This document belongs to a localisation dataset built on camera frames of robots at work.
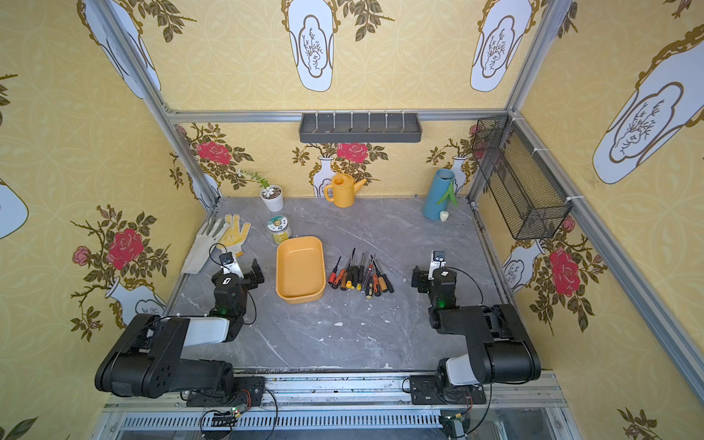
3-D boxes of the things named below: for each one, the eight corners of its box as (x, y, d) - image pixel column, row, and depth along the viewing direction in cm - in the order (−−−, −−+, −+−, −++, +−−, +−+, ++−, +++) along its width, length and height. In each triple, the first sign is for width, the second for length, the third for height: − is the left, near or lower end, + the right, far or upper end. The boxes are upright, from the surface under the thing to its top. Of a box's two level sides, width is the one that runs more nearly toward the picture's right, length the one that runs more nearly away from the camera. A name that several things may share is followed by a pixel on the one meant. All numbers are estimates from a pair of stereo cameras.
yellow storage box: (270, 305, 92) (265, 297, 87) (283, 246, 108) (279, 236, 103) (324, 305, 92) (323, 297, 87) (329, 246, 108) (328, 236, 103)
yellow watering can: (327, 204, 122) (325, 185, 113) (339, 188, 129) (338, 168, 120) (352, 212, 119) (352, 193, 110) (363, 195, 126) (363, 176, 117)
